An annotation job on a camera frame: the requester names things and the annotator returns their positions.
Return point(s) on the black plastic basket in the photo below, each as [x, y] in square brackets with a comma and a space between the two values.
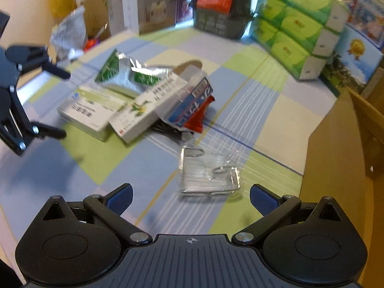
[224, 25]

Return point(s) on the green white medicine box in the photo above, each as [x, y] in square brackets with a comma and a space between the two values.
[90, 109]

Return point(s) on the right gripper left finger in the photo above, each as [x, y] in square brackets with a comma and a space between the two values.
[109, 208]

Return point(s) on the green blue milk box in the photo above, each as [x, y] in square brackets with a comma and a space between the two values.
[352, 64]

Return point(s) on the brown cardboard box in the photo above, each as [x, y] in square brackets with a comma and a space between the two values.
[345, 160]

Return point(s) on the red snack wrapper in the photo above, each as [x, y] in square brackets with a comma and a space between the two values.
[194, 124]

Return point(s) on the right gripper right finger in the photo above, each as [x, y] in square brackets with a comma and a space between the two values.
[275, 211]

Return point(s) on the checkered tablecloth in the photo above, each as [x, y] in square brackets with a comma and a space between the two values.
[260, 120]

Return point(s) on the clear plastic blister pack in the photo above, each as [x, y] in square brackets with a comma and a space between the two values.
[208, 173]

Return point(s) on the blue milk carton box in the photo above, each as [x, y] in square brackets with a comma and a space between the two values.
[366, 16]

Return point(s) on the white appliance box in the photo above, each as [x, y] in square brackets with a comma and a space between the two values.
[146, 16]

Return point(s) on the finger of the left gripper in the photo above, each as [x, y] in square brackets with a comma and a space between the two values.
[29, 58]
[41, 130]

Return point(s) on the silver green foil bag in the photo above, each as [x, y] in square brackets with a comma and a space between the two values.
[126, 75]

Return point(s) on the blue white plastic packet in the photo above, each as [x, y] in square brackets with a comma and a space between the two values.
[178, 110]

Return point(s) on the white green pill box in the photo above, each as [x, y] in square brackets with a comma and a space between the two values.
[140, 114]

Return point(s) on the green tissue pack stack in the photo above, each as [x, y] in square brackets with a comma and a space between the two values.
[300, 34]

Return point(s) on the brown paper bag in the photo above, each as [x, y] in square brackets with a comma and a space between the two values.
[96, 18]

